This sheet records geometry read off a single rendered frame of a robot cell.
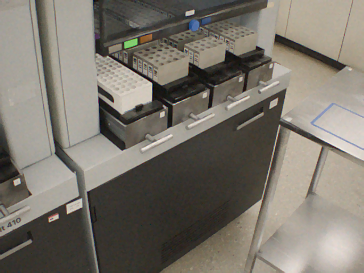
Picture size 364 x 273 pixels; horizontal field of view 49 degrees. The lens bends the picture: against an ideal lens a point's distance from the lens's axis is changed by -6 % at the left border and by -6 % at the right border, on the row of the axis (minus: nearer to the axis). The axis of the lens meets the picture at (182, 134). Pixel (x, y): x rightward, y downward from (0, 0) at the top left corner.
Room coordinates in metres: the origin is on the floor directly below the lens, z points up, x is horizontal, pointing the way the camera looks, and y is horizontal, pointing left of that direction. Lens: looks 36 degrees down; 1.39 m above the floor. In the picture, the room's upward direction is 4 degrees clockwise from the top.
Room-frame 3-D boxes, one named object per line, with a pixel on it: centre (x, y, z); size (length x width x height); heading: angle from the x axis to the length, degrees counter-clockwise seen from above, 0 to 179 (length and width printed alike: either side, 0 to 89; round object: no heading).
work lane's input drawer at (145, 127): (1.08, 0.31, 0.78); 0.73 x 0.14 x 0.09; 45
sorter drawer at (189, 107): (1.18, 0.21, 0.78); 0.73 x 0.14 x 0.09; 45
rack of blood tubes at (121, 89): (0.98, 0.22, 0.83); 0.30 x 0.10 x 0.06; 45
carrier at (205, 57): (1.13, -0.07, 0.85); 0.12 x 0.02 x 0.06; 134
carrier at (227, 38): (1.25, -0.16, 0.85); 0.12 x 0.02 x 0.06; 135
